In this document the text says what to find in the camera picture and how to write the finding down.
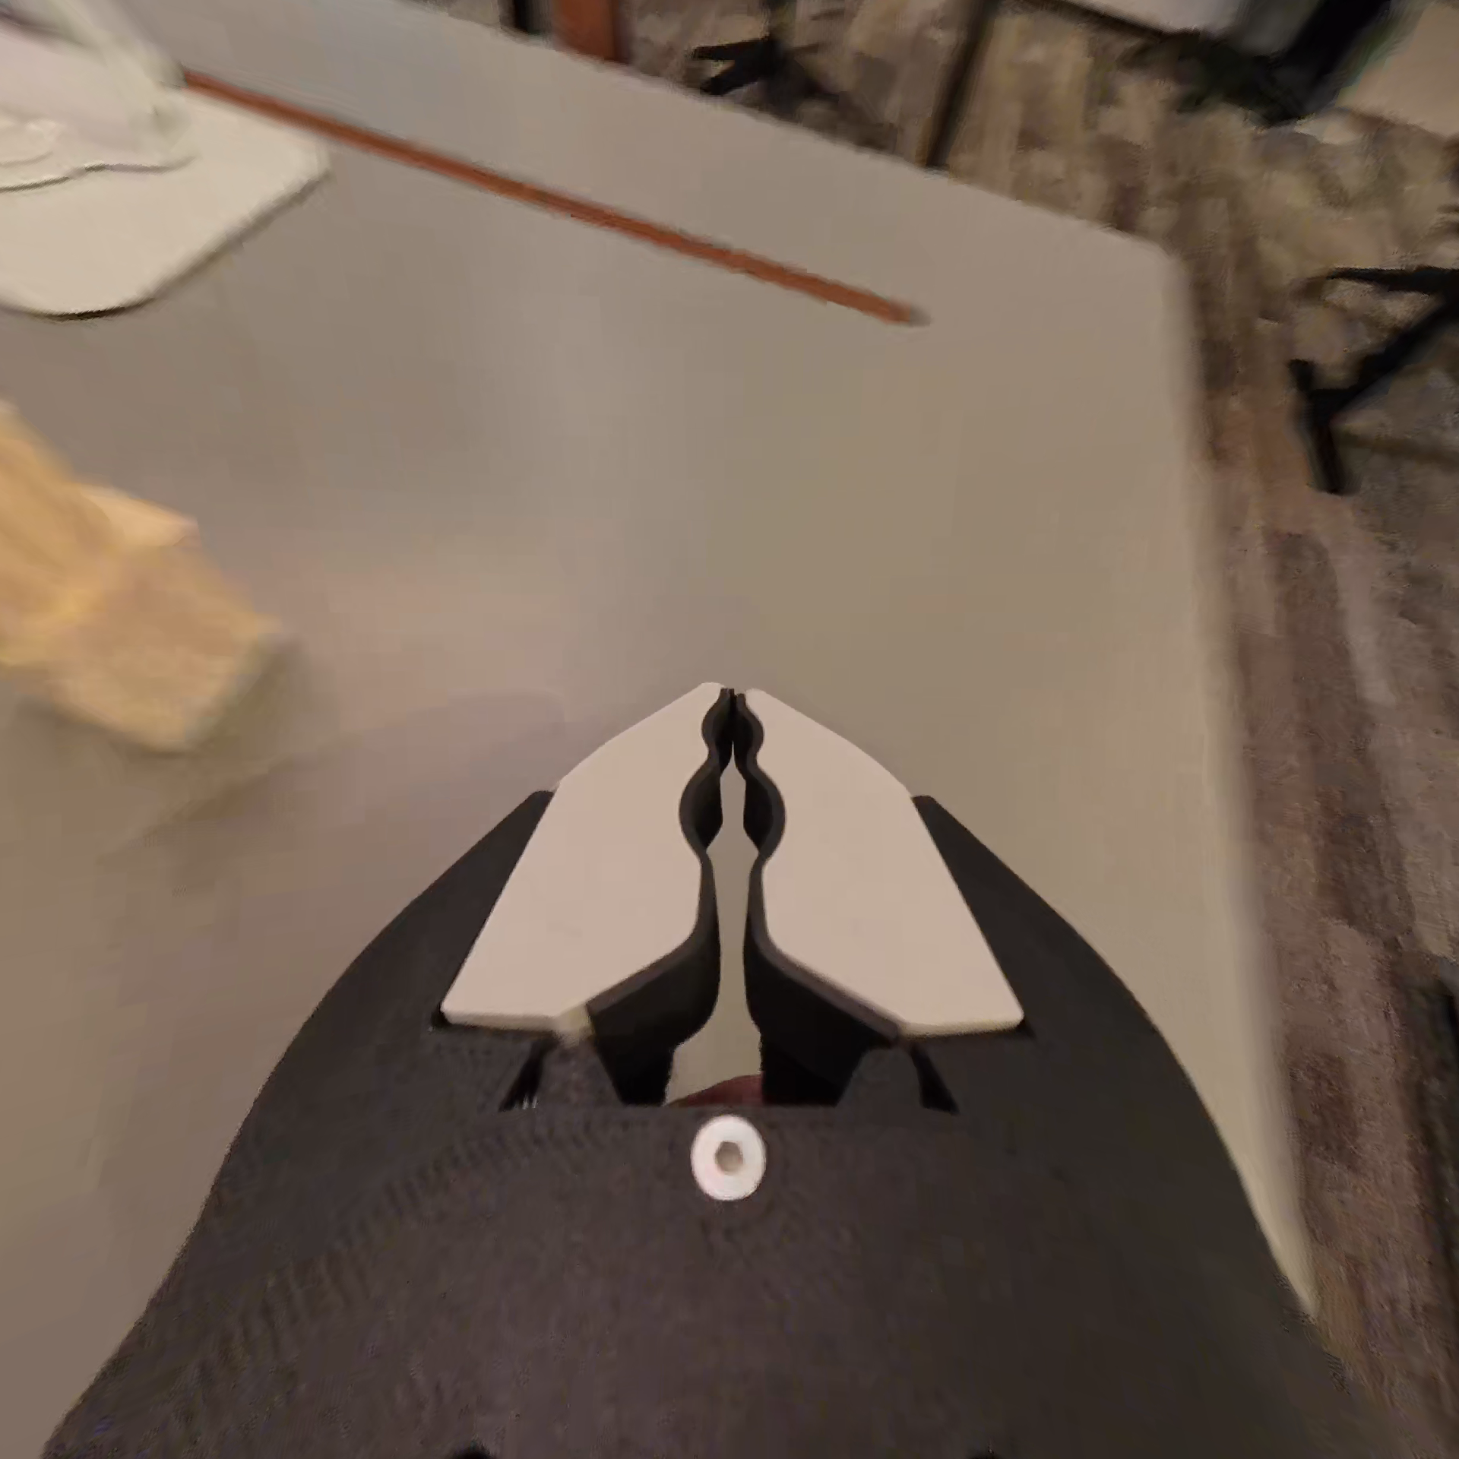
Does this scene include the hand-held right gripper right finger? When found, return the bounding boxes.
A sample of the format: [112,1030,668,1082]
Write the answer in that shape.
[729,685,1024,1107]

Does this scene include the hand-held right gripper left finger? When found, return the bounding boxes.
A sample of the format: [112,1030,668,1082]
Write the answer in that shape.
[437,681,731,1107]

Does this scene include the large plain wooden cube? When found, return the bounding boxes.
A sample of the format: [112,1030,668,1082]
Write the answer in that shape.
[0,400,197,674]
[0,535,286,756]

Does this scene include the black chair base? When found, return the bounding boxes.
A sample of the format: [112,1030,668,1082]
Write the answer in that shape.
[689,28,838,105]

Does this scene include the brown wooden leg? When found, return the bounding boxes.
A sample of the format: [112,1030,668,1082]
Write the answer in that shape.
[555,0,626,61]

